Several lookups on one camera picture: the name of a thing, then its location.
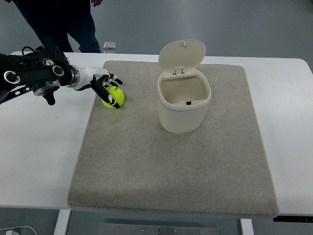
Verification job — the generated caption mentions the grey metal base plate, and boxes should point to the grey metal base plate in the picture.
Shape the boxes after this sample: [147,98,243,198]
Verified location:
[98,223,221,235]

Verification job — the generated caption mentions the white table leg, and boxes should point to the white table leg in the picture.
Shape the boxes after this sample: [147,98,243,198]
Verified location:
[240,219,254,235]
[54,210,71,235]

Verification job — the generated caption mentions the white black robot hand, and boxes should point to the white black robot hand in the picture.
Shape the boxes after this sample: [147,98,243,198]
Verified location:
[68,65,123,109]

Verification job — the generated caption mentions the cream bin with lid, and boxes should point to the cream bin with lid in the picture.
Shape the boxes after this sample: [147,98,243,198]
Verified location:
[157,40,211,134]

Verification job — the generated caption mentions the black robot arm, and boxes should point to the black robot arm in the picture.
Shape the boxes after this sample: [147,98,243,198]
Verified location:
[0,46,74,105]

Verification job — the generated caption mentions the white left table leg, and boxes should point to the white left table leg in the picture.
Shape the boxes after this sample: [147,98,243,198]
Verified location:
[54,210,71,235]

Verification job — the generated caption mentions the yellow tennis ball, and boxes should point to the yellow tennis ball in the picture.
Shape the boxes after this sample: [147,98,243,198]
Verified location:
[106,86,125,106]

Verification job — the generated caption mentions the person in blue jeans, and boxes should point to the person in blue jeans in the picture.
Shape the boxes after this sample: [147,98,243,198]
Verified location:
[13,0,102,53]

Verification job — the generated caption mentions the black desk control panel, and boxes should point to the black desk control panel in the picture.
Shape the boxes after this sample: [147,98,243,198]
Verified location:
[273,215,313,223]

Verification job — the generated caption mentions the small clear floor object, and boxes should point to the small clear floor object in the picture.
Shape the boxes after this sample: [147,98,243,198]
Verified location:
[103,41,117,50]

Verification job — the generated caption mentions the white object bottom left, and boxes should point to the white object bottom left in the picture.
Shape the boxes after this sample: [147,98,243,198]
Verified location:
[0,226,37,235]

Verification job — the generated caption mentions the beige felt mat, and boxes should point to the beige felt mat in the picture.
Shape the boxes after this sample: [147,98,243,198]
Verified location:
[67,61,279,218]

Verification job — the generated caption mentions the white right table leg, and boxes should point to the white right table leg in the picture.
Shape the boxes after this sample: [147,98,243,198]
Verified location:
[240,219,254,235]

